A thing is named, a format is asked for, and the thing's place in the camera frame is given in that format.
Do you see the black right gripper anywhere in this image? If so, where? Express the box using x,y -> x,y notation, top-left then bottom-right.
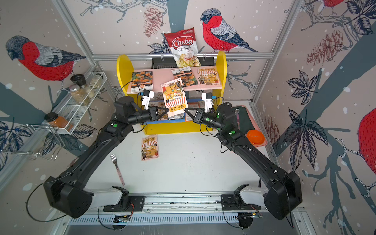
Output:
184,109 -> 225,134

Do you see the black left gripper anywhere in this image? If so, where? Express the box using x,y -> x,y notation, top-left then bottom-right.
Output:
127,106 -> 169,127

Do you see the black orange marigold seed bag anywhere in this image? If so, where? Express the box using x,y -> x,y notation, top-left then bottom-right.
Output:
171,66 -> 199,87

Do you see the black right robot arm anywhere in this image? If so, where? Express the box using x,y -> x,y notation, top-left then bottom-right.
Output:
185,102 -> 303,220

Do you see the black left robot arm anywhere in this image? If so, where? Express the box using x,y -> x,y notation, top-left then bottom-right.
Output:
43,96 -> 168,218

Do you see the orange bordered seed bag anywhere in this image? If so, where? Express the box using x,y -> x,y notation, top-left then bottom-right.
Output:
186,102 -> 204,123

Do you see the yellow two-tier shelf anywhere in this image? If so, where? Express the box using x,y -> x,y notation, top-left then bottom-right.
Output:
115,51 -> 227,135

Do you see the marigold seed bag left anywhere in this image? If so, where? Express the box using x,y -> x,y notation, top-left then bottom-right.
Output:
130,70 -> 153,93

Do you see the red Chuba chips bag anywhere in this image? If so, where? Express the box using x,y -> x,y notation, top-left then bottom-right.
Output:
164,28 -> 201,68

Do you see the dark green cloth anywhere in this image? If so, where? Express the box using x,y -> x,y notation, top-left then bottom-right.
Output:
235,106 -> 255,134

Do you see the pink tray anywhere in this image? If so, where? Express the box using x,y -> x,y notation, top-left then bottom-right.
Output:
232,105 -> 267,147

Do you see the orange bowl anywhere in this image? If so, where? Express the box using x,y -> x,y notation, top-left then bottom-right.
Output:
246,130 -> 265,145

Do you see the pale spice jar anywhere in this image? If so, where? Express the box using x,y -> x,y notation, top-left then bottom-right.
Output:
89,73 -> 103,89

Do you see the tan spice jar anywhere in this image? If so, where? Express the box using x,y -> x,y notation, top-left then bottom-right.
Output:
69,84 -> 90,106

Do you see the black lid spice jar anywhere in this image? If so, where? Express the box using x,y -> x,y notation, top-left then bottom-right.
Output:
70,74 -> 95,99

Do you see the orange spice jar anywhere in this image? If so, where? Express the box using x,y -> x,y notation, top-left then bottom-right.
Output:
45,112 -> 68,128

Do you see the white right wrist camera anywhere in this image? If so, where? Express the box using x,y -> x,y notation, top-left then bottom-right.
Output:
201,93 -> 213,113

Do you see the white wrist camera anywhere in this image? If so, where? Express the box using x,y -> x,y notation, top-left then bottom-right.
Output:
201,93 -> 213,113
142,90 -> 155,110

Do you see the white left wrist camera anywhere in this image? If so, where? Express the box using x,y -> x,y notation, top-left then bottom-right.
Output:
142,90 -> 155,110

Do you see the black wall hook rail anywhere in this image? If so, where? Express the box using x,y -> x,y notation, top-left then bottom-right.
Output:
151,57 -> 215,69

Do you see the pink handled fork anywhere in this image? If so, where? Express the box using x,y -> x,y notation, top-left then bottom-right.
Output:
110,154 -> 125,186

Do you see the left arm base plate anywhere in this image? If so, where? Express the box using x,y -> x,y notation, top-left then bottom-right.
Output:
103,195 -> 146,212

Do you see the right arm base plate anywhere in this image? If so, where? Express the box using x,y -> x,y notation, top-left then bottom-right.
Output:
220,194 -> 261,211

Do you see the white wire spice rack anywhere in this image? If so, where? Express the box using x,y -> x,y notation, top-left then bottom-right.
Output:
53,71 -> 107,135

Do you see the chrome wire holder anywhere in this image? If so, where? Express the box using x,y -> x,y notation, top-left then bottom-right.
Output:
1,124 -> 65,161

